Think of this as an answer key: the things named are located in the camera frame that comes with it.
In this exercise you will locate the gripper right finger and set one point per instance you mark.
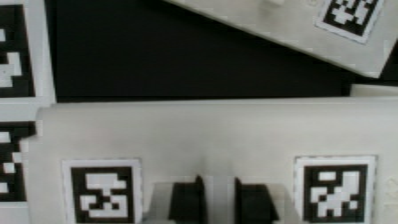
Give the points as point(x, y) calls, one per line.
point(254, 208)

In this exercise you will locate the white small door panel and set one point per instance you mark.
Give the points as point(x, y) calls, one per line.
point(341, 30)

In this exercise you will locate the white cabinet top block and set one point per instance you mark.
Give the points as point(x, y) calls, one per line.
point(373, 91)

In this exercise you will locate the white cabinet door panel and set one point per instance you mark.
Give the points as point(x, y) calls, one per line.
point(115, 149)

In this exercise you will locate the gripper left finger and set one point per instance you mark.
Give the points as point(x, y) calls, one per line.
point(186, 211)

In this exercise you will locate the white flat marker plate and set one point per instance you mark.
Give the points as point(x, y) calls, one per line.
point(26, 94)

